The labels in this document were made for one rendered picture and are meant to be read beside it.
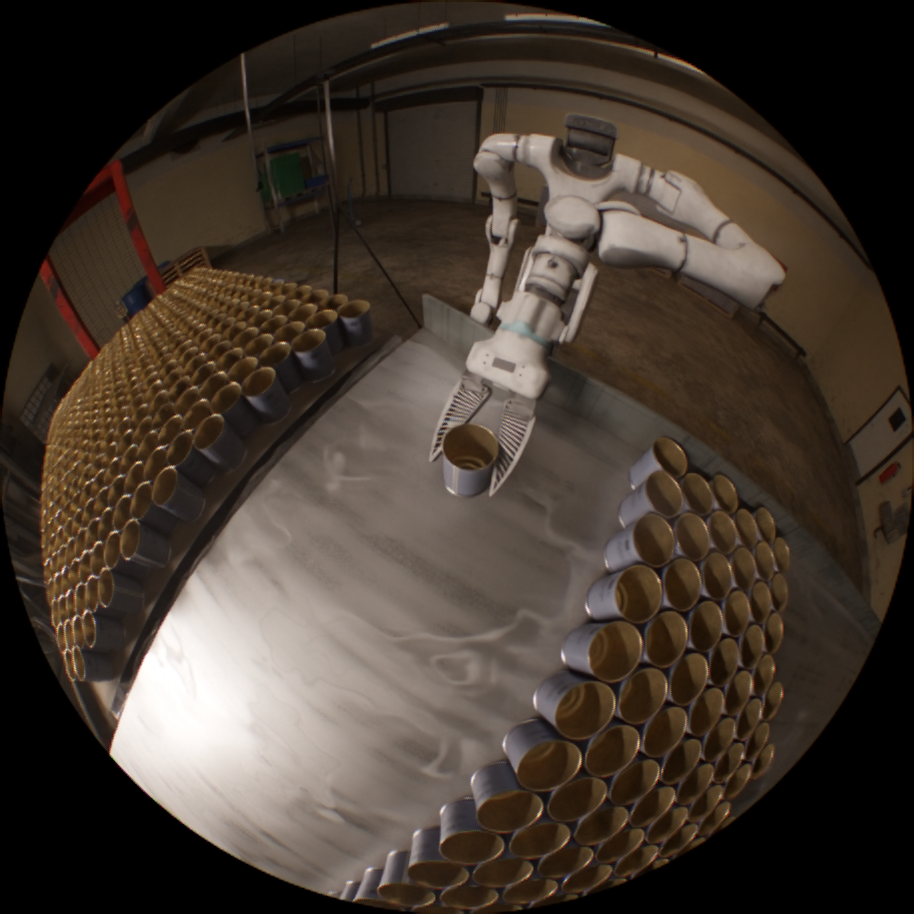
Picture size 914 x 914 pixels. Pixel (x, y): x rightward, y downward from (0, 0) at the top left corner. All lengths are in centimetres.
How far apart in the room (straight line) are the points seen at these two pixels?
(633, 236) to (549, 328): 17
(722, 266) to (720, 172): 821
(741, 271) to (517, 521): 49
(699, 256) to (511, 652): 56
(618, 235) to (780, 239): 876
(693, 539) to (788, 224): 894
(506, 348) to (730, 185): 850
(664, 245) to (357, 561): 57
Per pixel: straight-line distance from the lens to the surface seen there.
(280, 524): 46
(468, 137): 969
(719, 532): 54
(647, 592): 40
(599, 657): 42
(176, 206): 965
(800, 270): 944
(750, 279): 51
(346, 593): 39
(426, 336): 65
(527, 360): 33
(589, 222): 40
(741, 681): 56
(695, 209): 72
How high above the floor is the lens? 145
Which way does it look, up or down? 59 degrees down
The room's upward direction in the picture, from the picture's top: 3 degrees clockwise
